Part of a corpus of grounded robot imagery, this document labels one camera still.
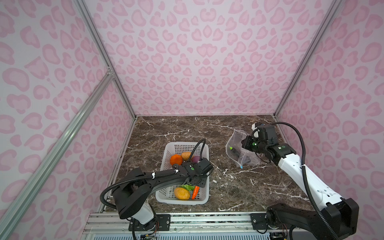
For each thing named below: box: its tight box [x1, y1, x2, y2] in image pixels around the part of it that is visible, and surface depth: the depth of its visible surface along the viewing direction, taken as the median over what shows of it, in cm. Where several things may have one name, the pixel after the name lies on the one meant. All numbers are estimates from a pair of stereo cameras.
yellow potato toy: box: [174, 187, 190, 201], surface depth 78 cm
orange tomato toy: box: [170, 154, 183, 166], surface depth 92 cm
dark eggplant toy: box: [229, 146, 251, 164], surface depth 88 cm
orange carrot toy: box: [192, 185, 200, 200], surface depth 82 cm
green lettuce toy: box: [180, 183, 195, 191], surface depth 80 cm
